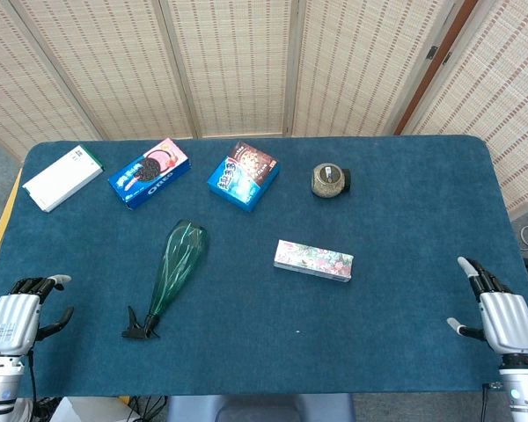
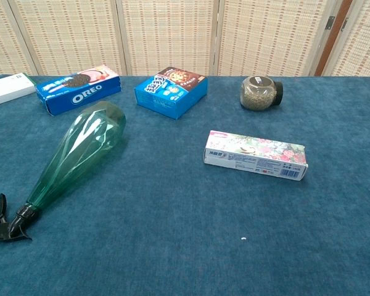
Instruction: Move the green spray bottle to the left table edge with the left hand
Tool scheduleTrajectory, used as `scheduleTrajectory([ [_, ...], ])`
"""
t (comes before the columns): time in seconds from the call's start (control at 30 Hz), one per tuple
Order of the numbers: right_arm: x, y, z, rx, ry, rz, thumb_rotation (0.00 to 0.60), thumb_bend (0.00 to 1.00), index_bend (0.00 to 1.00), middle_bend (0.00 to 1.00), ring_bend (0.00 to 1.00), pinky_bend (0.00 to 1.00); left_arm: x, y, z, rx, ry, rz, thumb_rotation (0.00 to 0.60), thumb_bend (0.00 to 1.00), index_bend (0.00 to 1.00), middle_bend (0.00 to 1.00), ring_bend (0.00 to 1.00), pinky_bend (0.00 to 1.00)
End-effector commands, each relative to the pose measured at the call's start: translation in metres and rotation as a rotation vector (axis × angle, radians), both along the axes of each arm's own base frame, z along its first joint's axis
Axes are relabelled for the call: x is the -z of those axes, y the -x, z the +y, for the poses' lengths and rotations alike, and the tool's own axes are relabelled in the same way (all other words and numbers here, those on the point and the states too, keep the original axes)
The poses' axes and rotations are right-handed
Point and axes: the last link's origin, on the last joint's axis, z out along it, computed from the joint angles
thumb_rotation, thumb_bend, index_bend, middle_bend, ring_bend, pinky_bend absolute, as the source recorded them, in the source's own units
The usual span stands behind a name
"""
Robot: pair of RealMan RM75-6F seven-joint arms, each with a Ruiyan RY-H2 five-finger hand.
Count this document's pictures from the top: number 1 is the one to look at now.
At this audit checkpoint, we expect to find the bamboo folding screen, pale frame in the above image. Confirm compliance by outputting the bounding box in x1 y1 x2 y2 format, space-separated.
0 0 463 162
400 0 528 219

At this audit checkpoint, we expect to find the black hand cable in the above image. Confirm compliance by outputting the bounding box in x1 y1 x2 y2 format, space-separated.
25 350 40 422
480 382 503 422

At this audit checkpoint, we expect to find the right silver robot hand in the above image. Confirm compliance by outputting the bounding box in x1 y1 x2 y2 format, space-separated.
446 256 528 355

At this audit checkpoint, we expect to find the blue and brown cookie box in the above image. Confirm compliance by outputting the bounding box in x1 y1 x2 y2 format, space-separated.
207 140 280 214

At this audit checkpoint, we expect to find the brown wooden post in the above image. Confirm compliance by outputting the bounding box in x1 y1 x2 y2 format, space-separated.
393 0 480 135

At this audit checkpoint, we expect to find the green spray bottle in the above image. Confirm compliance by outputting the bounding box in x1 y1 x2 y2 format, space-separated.
121 219 209 339

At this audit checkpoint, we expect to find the black left hand cable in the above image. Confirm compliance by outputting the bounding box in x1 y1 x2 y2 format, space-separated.
25 350 40 422

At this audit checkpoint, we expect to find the white flat board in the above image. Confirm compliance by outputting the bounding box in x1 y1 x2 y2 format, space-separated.
52 397 133 422

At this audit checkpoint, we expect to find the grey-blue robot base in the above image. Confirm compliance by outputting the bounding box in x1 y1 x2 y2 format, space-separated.
165 394 356 422

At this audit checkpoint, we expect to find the glass jar with black lid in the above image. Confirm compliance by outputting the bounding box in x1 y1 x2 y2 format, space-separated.
310 162 352 200

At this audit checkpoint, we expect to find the blue Oreo cookie box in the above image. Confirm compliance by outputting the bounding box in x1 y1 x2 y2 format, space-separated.
107 137 192 211

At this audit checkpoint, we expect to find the black right hand cable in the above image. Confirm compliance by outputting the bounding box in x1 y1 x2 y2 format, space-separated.
480 382 503 422

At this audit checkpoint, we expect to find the white box with green end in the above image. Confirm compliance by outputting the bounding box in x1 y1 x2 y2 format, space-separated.
21 144 105 214

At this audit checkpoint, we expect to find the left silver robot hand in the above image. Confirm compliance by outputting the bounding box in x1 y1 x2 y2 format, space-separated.
0 274 75 356

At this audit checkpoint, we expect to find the black floor cable bundle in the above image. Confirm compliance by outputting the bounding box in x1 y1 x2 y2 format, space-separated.
122 395 169 422

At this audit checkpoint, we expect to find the floral toothpaste box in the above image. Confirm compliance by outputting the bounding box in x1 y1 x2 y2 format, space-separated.
273 239 355 283

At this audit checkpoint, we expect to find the blue felt table cloth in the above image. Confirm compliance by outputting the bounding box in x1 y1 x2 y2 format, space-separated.
0 135 528 399

